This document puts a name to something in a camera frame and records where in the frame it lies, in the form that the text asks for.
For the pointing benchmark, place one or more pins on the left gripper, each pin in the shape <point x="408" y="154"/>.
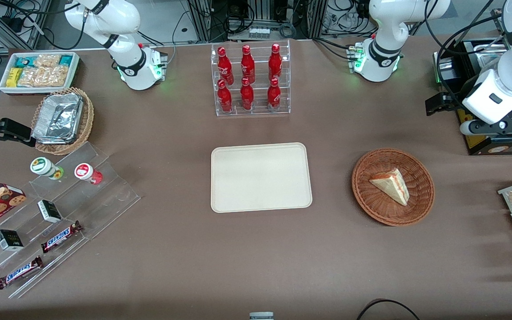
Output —
<point x="455" y="98"/>

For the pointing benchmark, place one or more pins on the triangular sandwich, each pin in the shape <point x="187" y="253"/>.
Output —
<point x="391" y="186"/>

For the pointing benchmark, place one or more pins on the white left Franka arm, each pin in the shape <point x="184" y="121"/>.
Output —
<point x="385" y="26"/>

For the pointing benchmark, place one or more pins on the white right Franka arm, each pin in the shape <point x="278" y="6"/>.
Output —
<point x="122" y="26"/>

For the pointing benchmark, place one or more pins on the oval tan wicker basket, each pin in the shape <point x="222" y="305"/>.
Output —
<point x="86" y="120"/>

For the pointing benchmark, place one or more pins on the round brown wicker basket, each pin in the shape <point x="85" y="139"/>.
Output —
<point x="371" y="204"/>

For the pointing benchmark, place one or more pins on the cream plastic tray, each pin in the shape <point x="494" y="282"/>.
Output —
<point x="260" y="178"/>

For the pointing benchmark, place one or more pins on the green lidded white cup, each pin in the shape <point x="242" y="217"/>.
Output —
<point x="42" y="166"/>

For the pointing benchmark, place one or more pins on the black food warmer cabinet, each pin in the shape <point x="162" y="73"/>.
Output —
<point x="482" y="144"/>

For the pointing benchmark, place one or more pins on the yellow snack packet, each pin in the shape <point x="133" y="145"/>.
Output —
<point x="14" y="77"/>

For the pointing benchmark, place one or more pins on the aluminium foil container stack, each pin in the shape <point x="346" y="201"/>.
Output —
<point x="58" y="118"/>

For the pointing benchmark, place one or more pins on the clear bag of crackers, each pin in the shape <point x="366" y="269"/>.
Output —
<point x="56" y="76"/>
<point x="47" y="61"/>
<point x="30" y="77"/>

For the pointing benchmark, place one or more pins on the steel food pan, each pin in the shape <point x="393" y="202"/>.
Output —
<point x="489" y="50"/>

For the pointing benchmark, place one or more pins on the teal snack packet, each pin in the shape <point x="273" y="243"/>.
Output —
<point x="23" y="61"/>
<point x="66" y="60"/>

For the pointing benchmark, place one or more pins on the small dark green box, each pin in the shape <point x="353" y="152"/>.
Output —
<point x="9" y="240"/>
<point x="50" y="211"/>

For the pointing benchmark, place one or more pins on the red lidded white cup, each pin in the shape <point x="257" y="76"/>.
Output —
<point x="85" y="171"/>

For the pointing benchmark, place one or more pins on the white rectangular snack bin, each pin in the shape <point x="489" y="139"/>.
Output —
<point x="76" y="66"/>

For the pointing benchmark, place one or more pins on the Snickers chocolate bar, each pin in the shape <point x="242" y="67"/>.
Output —
<point x="60" y="237"/>
<point x="18" y="272"/>

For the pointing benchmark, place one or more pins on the clear acrylic stepped display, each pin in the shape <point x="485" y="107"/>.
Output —
<point x="109" y="195"/>

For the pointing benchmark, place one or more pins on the red cola bottle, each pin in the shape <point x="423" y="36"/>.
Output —
<point x="247" y="64"/>
<point x="275" y="62"/>
<point x="247" y="97"/>
<point x="225" y="66"/>
<point x="274" y="97"/>
<point x="225" y="98"/>

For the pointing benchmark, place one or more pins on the clear acrylic bottle rack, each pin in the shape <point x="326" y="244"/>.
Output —
<point x="258" y="113"/>

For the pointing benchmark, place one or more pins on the white power strip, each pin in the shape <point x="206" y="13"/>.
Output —
<point x="258" y="32"/>

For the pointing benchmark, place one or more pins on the small grey device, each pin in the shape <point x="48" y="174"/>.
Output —
<point x="261" y="316"/>

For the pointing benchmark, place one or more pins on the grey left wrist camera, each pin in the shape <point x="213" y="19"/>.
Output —
<point x="505" y="126"/>

